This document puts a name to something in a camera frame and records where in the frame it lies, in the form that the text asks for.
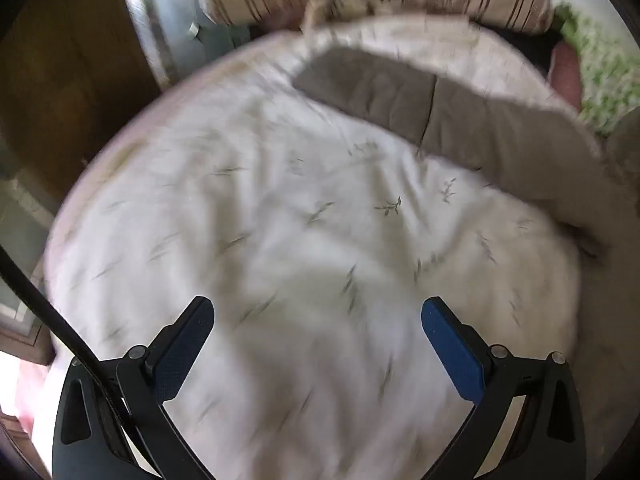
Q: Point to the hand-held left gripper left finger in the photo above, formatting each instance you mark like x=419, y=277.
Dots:
x=182, y=355

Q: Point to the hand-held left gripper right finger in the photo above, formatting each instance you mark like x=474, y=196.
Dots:
x=452, y=350

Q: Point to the grey-brown padded jacket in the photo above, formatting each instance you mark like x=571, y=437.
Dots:
x=500, y=135

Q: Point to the white leaf-print quilt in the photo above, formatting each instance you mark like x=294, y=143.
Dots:
x=250, y=210

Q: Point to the wooden cabinet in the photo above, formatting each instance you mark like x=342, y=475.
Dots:
x=75, y=85

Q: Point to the pink bedsheet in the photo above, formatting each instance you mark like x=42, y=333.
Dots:
x=565, y=75

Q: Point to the dark cloth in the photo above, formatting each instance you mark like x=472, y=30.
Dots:
x=525, y=47

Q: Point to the green white patterned pillow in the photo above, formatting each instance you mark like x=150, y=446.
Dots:
x=600, y=60

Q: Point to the grey metal frame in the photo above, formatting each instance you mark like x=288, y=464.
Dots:
x=155, y=15

